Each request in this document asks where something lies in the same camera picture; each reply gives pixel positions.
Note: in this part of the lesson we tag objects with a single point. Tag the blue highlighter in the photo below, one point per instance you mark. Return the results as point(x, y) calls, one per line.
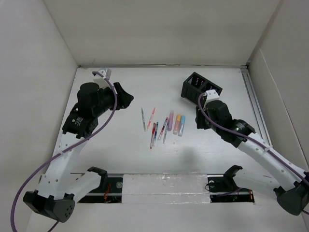
point(181, 127)

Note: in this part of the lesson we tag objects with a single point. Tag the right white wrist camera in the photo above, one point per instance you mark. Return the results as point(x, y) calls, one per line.
point(210, 95)

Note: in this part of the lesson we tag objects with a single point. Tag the black pen organizer box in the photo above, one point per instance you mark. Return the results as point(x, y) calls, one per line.
point(196, 84)

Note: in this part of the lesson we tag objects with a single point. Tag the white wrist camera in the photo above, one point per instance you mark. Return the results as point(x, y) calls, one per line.
point(100, 76)
point(210, 95)

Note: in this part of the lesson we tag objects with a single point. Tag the red blue clear pen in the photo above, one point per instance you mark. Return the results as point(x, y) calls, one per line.
point(163, 128)

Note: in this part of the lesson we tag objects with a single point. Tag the pink clear pen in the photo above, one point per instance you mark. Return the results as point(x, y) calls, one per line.
point(151, 118)

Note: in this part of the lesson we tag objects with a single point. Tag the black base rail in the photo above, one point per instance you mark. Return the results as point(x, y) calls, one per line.
point(166, 189)

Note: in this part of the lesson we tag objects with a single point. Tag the dark clear pen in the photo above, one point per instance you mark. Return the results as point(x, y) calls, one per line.
point(165, 133)

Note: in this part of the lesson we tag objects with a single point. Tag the aluminium side rail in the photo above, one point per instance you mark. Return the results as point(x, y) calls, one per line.
point(262, 128)

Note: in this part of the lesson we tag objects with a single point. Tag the purple highlighter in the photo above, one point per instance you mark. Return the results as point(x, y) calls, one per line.
point(170, 122)

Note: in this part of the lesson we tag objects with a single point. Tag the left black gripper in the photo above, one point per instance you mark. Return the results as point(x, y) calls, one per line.
point(123, 98)

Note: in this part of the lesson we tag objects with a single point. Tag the orange highlighter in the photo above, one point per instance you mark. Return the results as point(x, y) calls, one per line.
point(177, 124)

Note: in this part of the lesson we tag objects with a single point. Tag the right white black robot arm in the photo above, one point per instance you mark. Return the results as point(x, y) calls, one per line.
point(287, 183)

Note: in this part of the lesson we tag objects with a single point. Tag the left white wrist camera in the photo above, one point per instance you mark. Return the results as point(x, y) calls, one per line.
point(100, 76)

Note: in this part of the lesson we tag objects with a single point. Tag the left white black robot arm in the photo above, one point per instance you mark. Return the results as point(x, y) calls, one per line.
point(55, 197)

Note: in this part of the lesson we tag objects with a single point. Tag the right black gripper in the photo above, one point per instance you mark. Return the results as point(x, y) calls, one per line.
point(199, 119)

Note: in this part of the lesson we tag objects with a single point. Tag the green clear pen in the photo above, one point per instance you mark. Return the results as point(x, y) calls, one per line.
point(143, 119)

